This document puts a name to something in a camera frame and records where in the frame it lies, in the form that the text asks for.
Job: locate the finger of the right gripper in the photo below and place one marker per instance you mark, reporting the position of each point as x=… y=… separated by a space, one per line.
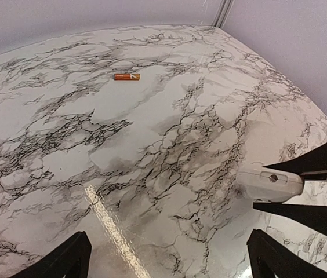
x=313 y=161
x=314 y=217

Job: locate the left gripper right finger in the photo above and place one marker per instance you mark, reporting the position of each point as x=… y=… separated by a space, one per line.
x=268 y=258

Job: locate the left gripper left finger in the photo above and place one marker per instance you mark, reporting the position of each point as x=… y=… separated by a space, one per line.
x=70 y=259

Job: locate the white remote control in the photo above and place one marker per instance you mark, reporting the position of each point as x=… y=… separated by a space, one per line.
x=268 y=185

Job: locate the orange battery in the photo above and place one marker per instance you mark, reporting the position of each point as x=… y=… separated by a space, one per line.
x=126 y=77

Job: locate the right aluminium frame post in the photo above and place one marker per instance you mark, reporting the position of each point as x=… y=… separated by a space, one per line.
x=222 y=13

